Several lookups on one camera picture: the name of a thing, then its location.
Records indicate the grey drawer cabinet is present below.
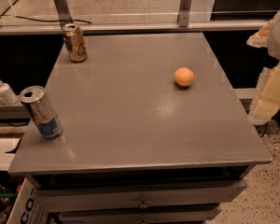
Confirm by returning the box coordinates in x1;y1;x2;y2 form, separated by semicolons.
10;33;271;224

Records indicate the black cable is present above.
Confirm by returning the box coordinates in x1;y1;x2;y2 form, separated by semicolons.
0;0;92;25

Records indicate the gold drink can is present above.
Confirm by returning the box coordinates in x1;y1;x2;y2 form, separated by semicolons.
63;23;88;63

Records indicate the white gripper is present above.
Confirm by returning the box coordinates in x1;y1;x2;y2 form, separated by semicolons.
246;10;280;126

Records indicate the orange ball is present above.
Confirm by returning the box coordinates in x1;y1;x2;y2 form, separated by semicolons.
174;67;194;87

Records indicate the silver blue redbull can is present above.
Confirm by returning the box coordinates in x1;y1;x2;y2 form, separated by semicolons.
20;86;63;139

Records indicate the white cardboard box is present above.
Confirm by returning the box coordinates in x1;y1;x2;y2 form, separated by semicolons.
7;179;49;224

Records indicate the white pump bottle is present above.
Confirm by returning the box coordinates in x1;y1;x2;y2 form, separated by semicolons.
0;79;18;105

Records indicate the metal rail frame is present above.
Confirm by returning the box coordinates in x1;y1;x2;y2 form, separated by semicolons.
0;0;280;35

